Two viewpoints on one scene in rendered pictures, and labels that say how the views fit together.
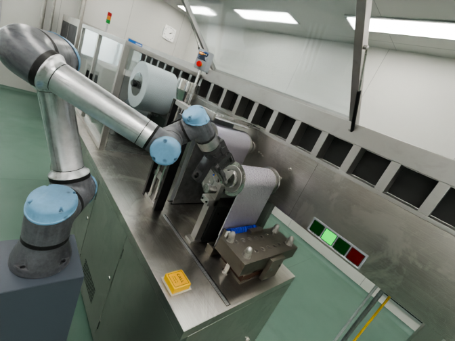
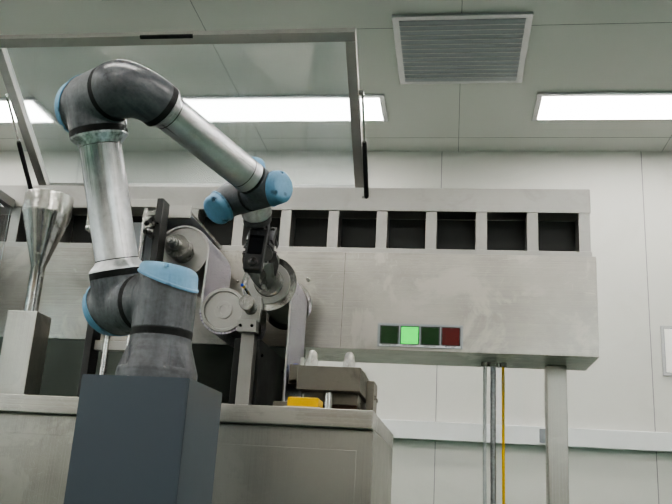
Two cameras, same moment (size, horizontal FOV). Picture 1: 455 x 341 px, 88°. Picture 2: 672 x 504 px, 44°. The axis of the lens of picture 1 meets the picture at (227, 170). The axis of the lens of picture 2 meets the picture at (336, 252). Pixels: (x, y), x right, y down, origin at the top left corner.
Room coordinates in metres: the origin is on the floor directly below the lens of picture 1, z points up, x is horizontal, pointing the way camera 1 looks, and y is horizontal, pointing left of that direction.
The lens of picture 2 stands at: (-0.92, 1.00, 0.72)
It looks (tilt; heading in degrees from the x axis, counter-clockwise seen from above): 17 degrees up; 326
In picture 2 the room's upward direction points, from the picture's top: 3 degrees clockwise
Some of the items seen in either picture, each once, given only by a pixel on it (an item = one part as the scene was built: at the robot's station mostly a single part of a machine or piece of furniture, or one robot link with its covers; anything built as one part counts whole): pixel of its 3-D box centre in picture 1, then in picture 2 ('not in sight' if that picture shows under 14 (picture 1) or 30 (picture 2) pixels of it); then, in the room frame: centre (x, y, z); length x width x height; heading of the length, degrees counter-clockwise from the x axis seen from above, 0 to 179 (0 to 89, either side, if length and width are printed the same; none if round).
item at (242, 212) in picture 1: (244, 216); (295, 352); (1.00, -0.16, 1.09); 0.23 x 0.01 x 0.18; 138
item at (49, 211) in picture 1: (51, 212); (163, 297); (0.56, 0.41, 1.07); 0.13 x 0.12 x 0.14; 15
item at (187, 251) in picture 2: not in sight; (179, 248); (1.10, 0.17, 1.34); 0.06 x 0.06 x 0.06; 48
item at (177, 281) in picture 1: (177, 281); (305, 404); (0.67, 0.00, 0.91); 0.07 x 0.07 x 0.02; 48
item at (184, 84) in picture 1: (188, 86); (48, 206); (1.51, 0.43, 1.50); 0.14 x 0.14 x 0.06
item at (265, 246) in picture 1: (259, 247); (338, 388); (0.95, -0.27, 1.00); 0.40 x 0.16 x 0.06; 138
